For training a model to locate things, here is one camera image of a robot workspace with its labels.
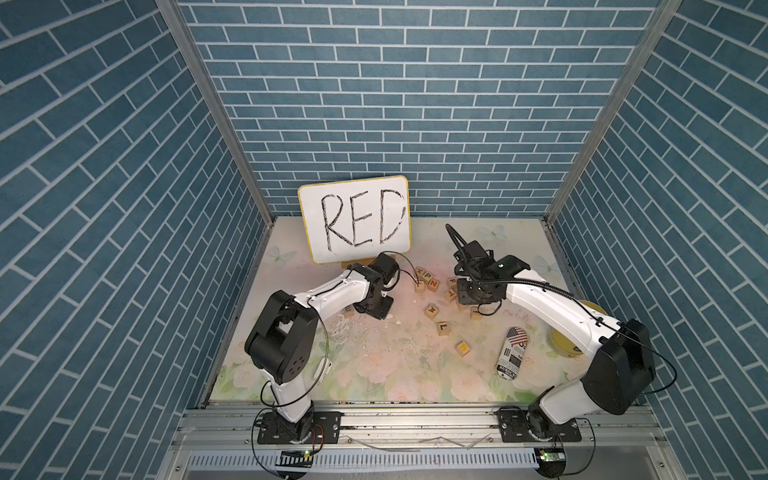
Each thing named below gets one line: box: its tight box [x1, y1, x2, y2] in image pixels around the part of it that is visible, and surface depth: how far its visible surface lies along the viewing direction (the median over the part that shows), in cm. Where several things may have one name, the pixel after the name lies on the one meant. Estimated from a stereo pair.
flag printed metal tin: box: [496, 326, 529, 381], surface depth 86 cm
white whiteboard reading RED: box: [298, 175, 412, 265], surface depth 98 cm
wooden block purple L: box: [437, 321, 451, 337], surface depth 91 cm
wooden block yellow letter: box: [455, 341, 471, 357], surface depth 87 cm
